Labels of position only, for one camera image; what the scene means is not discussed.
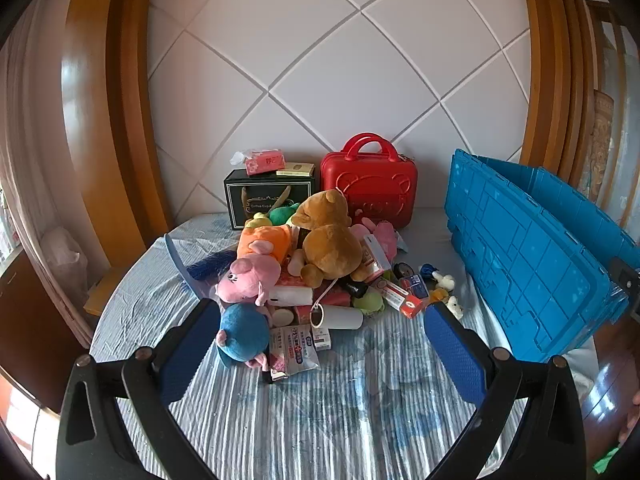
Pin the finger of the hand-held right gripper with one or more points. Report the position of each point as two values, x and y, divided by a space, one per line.
622 272

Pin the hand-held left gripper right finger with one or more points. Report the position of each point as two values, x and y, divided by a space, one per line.
455 355

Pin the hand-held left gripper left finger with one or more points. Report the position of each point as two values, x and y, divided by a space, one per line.
187 355

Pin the blue plush toy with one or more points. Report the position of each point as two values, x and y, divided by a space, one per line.
242 332

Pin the pink pig plush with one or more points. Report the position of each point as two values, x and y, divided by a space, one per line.
247 277

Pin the blue plastic crate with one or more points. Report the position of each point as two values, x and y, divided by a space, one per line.
525 255

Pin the light green ball plush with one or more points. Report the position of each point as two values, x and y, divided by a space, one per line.
367 304

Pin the wet wipes packet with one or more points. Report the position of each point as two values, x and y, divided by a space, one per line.
295 350

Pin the white paper roll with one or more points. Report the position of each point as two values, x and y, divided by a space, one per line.
340 317

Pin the orange plush toy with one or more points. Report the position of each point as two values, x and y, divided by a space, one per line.
265 240

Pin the brown teddy bear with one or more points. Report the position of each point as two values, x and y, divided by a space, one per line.
330 245

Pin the small white plush charm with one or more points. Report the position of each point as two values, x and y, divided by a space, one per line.
454 307
444 280

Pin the red white long box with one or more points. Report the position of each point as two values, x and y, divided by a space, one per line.
402 300

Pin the blue card packet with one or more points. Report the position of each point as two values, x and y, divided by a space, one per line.
416 286

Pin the blue fluffy duster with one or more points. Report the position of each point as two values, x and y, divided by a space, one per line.
210 266

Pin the black tape roll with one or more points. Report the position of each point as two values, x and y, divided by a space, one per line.
402 270

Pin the light wooden board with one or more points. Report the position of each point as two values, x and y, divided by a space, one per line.
102 292

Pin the black cap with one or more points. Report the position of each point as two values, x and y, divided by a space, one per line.
354 288

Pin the white bottle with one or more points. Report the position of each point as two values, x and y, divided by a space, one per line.
292 295

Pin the carved wooden panel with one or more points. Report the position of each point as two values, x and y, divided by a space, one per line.
604 150

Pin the white red medicine box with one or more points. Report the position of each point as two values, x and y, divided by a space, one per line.
375 257

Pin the small white box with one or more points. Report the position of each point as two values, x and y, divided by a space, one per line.
322 338

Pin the pink bunny plush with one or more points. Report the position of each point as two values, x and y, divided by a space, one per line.
385 235

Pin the striped blue bedsheet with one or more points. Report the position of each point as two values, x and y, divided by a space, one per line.
320 410

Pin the dark wooden cabinet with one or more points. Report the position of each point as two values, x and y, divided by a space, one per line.
40 340

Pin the green plush toy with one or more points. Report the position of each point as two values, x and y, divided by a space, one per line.
281 214

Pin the dark green gift box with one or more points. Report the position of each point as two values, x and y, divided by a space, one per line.
260 200

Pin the green cloth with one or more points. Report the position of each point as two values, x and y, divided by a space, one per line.
606 461

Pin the red hard-shell suitcase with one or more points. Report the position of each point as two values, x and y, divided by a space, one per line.
370 185

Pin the pink tissue packet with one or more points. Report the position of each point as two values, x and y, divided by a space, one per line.
262 161

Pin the gold flat box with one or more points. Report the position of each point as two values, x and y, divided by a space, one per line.
296 169

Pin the sheer curtain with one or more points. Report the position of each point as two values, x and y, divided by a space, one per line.
30 135

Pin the white padded wooden headboard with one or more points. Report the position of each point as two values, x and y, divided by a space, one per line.
325 60

